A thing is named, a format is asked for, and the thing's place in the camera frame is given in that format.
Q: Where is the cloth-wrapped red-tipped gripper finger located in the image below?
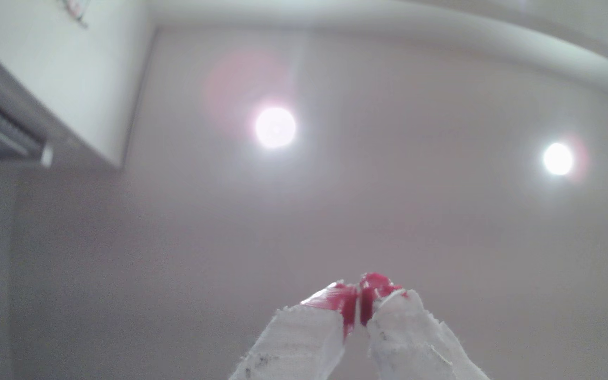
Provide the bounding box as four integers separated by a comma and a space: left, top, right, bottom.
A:
359, 272, 489, 380
228, 282, 359, 380

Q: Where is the round ceiling light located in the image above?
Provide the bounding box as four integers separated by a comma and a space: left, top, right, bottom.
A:
254, 106, 298, 150
541, 141, 575, 177

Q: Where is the small red white wall item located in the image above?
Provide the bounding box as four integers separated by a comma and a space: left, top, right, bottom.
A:
61, 0, 91, 28

